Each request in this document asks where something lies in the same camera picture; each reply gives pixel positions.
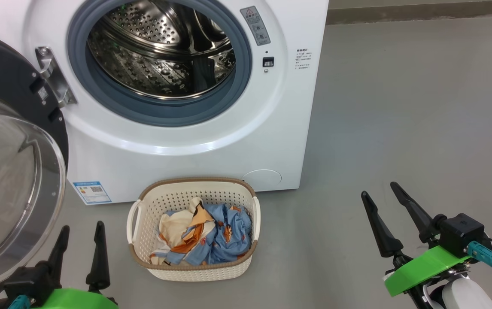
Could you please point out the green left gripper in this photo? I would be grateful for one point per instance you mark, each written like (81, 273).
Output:
(74, 300)

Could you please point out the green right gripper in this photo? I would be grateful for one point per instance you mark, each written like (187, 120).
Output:
(422, 268)

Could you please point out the cream orange blue garment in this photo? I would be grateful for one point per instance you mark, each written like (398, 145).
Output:
(175, 225)

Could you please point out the blue garment with orange prints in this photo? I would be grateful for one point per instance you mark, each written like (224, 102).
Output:
(231, 240)

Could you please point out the black round glass washer door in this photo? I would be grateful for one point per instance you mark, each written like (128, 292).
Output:
(10, 77)

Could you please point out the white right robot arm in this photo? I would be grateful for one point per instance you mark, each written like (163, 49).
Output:
(465, 296)

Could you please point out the white front-load washing machine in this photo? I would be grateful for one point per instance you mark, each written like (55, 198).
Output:
(186, 163)

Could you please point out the metal door hinge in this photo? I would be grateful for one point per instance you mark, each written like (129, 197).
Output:
(55, 77)

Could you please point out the steel perforated washer drum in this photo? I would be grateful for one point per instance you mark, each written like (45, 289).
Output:
(143, 64)

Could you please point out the black door latch socket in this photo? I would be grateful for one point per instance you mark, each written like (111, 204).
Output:
(268, 62)

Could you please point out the blue energy label sticker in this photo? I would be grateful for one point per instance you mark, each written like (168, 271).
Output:
(92, 193)

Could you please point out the cream perforated laundry basket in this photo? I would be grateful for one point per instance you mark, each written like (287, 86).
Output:
(194, 274)

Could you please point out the round white filter cover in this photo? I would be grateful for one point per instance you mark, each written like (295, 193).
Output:
(262, 180)

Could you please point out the grey warning label sticker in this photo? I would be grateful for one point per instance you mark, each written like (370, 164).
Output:
(255, 25)

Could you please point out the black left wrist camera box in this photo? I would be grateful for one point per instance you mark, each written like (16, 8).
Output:
(27, 281)

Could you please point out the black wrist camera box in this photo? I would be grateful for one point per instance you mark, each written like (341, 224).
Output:
(460, 234)
(27, 281)

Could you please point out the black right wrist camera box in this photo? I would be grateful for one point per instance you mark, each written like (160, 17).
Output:
(460, 234)

